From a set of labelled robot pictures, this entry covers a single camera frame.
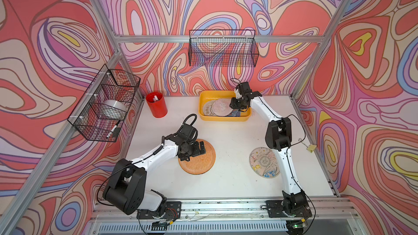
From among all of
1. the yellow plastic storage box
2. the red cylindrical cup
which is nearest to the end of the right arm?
the yellow plastic storage box

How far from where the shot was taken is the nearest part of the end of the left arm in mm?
638

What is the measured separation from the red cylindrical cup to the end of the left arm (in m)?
0.39

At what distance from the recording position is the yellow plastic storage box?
41.9 inches

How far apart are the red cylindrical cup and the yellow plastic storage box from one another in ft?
0.81

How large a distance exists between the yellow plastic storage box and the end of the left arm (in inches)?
11.2

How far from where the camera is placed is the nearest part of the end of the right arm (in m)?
0.81

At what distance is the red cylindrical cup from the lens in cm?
103
